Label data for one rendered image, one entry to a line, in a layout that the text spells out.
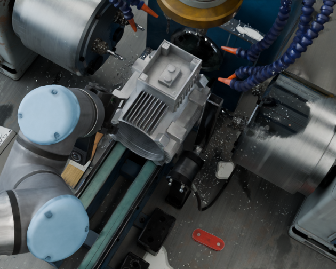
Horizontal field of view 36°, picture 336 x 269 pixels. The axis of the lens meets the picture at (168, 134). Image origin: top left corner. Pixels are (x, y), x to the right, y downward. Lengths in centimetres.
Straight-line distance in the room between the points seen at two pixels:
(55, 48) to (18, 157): 48
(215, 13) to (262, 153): 33
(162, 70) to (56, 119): 44
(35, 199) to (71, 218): 6
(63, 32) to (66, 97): 45
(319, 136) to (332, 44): 63
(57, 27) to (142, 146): 35
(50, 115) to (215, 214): 71
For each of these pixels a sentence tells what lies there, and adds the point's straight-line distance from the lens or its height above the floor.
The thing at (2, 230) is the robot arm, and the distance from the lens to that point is 73.
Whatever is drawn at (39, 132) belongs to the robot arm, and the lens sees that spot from 82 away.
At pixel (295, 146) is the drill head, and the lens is 114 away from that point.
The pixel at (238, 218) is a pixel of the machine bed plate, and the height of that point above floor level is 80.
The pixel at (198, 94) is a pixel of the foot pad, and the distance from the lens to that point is 122.
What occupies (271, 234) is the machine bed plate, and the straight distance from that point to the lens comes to 143.
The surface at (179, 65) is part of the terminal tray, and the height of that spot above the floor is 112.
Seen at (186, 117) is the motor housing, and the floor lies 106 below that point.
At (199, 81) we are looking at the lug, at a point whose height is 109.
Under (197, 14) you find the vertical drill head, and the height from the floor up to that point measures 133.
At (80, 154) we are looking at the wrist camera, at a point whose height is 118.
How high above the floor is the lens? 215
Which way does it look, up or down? 66 degrees down
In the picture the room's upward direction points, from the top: 9 degrees clockwise
